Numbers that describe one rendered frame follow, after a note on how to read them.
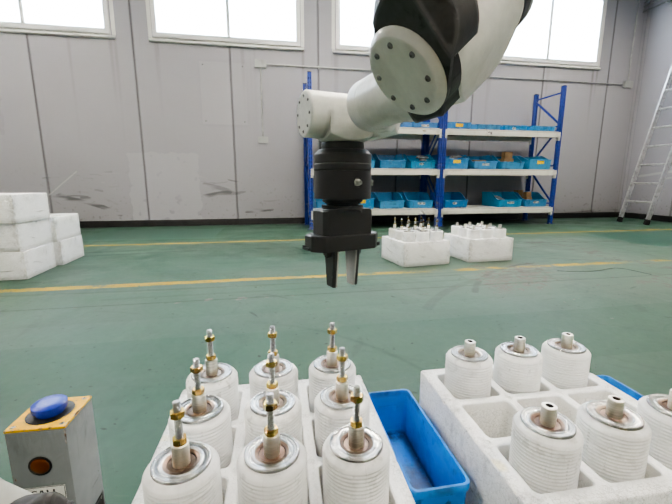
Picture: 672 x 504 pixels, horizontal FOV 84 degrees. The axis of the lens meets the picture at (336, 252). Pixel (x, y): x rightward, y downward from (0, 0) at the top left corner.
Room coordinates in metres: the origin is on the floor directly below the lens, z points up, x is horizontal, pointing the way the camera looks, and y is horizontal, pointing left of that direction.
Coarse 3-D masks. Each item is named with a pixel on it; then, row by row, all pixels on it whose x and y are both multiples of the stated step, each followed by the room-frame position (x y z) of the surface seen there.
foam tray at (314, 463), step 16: (304, 384) 0.74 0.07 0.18; (240, 400) 0.72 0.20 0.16; (304, 400) 0.68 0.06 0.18; (240, 416) 0.63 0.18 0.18; (304, 416) 0.63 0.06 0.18; (240, 432) 0.59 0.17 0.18; (304, 432) 0.59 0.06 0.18; (384, 432) 0.59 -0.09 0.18; (160, 448) 0.55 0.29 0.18; (240, 448) 0.55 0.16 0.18; (320, 464) 0.51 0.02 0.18; (224, 480) 0.49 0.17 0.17; (320, 480) 0.51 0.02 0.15; (400, 480) 0.48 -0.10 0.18; (224, 496) 0.49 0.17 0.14; (320, 496) 0.45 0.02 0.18; (400, 496) 0.45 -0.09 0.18
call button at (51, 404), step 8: (40, 400) 0.45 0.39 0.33; (48, 400) 0.45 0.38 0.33; (56, 400) 0.45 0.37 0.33; (64, 400) 0.45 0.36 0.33; (32, 408) 0.43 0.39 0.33; (40, 408) 0.43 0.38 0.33; (48, 408) 0.43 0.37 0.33; (56, 408) 0.44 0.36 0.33; (64, 408) 0.45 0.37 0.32; (40, 416) 0.43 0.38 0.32; (48, 416) 0.43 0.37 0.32
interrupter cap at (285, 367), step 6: (264, 360) 0.71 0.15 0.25; (282, 360) 0.71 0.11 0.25; (258, 366) 0.69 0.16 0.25; (264, 366) 0.69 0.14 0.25; (282, 366) 0.69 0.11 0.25; (288, 366) 0.69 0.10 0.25; (258, 372) 0.66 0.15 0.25; (264, 372) 0.66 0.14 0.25; (276, 372) 0.66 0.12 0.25; (282, 372) 0.66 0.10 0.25; (288, 372) 0.66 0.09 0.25
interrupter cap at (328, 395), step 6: (324, 390) 0.60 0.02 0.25; (330, 390) 0.60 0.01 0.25; (348, 390) 0.60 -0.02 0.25; (360, 390) 0.60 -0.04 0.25; (324, 396) 0.58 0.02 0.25; (330, 396) 0.58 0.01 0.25; (348, 396) 0.59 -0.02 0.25; (324, 402) 0.56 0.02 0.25; (330, 402) 0.56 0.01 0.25; (336, 402) 0.56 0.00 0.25; (342, 402) 0.57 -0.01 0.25; (348, 402) 0.56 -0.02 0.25; (336, 408) 0.55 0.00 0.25; (342, 408) 0.55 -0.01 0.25; (348, 408) 0.55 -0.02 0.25
